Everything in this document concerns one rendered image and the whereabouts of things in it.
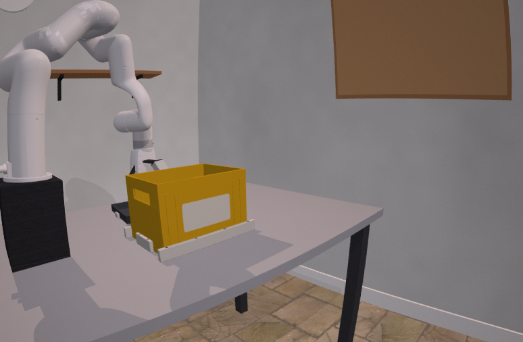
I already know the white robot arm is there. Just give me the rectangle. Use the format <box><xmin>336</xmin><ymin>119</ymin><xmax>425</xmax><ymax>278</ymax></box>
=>
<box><xmin>0</xmin><ymin>0</ymin><xmax>154</xmax><ymax>182</ymax></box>

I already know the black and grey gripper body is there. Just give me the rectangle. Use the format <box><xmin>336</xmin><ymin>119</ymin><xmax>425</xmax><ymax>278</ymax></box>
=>
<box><xmin>130</xmin><ymin>147</ymin><xmax>156</xmax><ymax>174</ymax></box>

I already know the yellow storage crate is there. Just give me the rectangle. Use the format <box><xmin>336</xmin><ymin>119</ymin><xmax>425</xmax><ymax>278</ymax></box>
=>
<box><xmin>130</xmin><ymin>164</ymin><xmax>247</xmax><ymax>253</ymax></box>

